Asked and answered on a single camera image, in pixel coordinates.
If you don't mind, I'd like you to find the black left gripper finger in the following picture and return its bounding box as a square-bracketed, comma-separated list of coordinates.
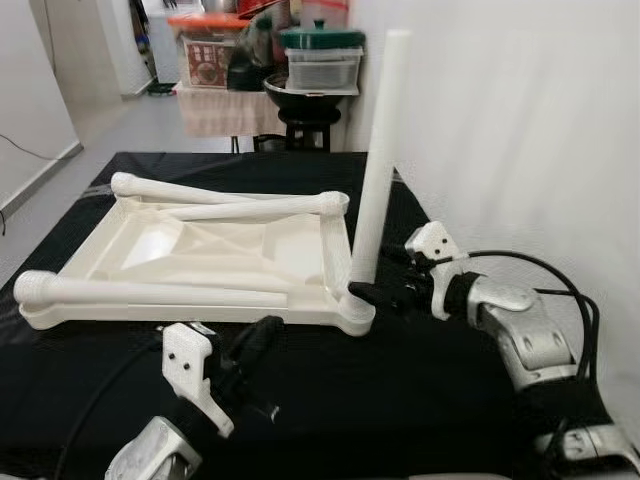
[230, 315, 286, 371]

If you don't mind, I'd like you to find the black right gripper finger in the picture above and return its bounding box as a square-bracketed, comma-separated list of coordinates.
[347, 280, 402, 310]

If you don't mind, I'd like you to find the white plastic children table top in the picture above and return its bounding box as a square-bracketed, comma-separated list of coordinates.
[18, 190, 378, 338]

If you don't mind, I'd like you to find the beige side table cloth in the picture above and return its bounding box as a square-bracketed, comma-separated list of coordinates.
[175, 85, 281, 138]

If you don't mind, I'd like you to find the clear plastic storage container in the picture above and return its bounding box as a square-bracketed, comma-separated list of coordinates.
[285, 48, 363, 93]

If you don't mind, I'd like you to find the green pot lid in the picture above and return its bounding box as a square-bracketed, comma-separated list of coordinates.
[280, 20, 366, 51]

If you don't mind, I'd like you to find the orange lidded storage box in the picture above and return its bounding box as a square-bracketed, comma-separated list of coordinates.
[168, 12, 251, 89]

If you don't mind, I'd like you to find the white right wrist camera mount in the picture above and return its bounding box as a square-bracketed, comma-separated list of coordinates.
[405, 220, 471, 321]

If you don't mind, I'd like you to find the black wall cable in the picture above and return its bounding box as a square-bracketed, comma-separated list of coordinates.
[0, 133, 61, 163]

